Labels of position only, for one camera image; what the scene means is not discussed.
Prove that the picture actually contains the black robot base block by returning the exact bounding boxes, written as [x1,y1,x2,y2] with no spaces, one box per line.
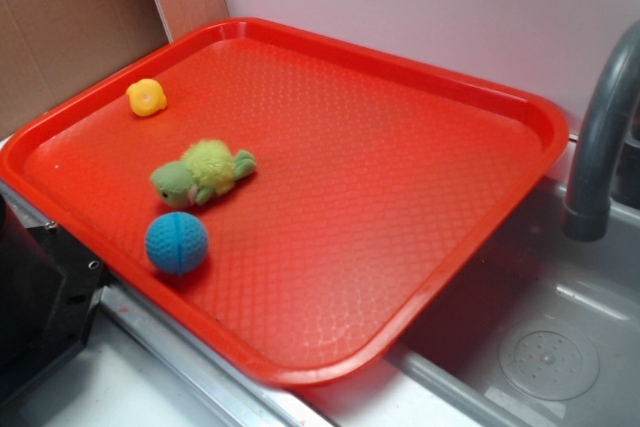
[1,200,105,406]

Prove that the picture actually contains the blue textured ball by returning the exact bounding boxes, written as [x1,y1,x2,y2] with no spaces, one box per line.
[145,212,209,276]

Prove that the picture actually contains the red plastic tray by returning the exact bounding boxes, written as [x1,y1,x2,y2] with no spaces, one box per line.
[1,19,569,387]

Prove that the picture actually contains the green plush turtle toy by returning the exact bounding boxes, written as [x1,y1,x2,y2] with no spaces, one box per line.
[150,140,258,209]

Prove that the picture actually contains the yellow rubber duck toy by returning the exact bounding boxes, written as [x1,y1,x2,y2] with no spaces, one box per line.
[126,78,168,117]

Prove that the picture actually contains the grey plastic sink basin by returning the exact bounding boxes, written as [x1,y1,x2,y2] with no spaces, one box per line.
[298,134,640,427]

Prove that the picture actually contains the grey toy faucet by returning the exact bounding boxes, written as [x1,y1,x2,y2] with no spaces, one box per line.
[562,23,639,242]

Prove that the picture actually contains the brown cardboard panel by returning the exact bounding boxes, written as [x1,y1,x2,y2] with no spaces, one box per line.
[1,0,228,137]

